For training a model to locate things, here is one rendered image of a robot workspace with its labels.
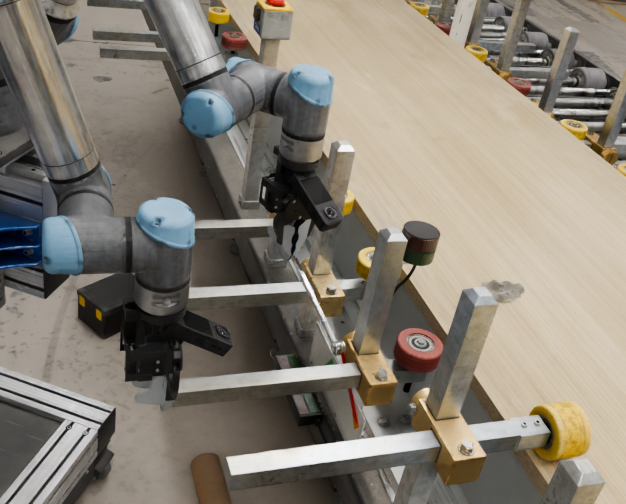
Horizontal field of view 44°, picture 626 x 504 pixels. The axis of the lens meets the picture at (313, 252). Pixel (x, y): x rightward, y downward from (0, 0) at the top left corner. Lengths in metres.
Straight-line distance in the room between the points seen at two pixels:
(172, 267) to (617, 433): 0.73
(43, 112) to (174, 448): 1.42
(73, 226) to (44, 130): 0.14
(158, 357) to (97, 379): 1.37
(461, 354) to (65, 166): 0.58
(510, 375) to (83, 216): 0.73
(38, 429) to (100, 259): 1.10
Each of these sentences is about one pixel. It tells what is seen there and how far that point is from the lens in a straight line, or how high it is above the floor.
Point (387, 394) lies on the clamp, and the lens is 1.31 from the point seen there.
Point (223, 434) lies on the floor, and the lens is 2.36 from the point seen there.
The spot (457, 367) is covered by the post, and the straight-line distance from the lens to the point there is 1.05.
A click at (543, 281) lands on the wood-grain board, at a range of 1.62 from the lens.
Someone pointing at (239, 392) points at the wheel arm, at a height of 0.85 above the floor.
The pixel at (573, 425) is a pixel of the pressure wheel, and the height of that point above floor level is 0.97.
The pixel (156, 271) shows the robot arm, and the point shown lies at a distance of 1.05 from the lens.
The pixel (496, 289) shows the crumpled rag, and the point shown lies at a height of 0.91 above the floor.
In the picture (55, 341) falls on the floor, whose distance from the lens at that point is 2.64.
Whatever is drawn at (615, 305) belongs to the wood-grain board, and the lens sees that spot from 1.63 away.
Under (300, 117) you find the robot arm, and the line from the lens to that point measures 1.30.
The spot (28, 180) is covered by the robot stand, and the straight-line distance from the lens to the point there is 1.51.
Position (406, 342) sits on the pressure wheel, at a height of 0.91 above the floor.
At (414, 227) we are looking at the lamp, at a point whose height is 1.11.
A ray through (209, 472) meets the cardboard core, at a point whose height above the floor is 0.08.
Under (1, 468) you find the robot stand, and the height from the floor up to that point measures 0.21.
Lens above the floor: 1.71
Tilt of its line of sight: 33 degrees down
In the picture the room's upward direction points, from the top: 11 degrees clockwise
